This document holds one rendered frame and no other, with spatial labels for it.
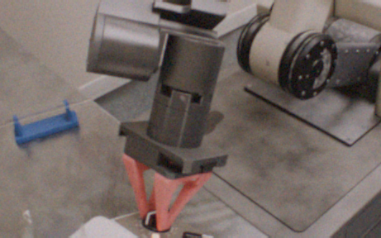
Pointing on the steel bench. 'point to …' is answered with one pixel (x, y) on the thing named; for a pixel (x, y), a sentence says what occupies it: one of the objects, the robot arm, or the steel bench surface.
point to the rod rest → (36, 130)
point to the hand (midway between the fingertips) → (155, 216)
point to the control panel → (133, 223)
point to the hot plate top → (105, 229)
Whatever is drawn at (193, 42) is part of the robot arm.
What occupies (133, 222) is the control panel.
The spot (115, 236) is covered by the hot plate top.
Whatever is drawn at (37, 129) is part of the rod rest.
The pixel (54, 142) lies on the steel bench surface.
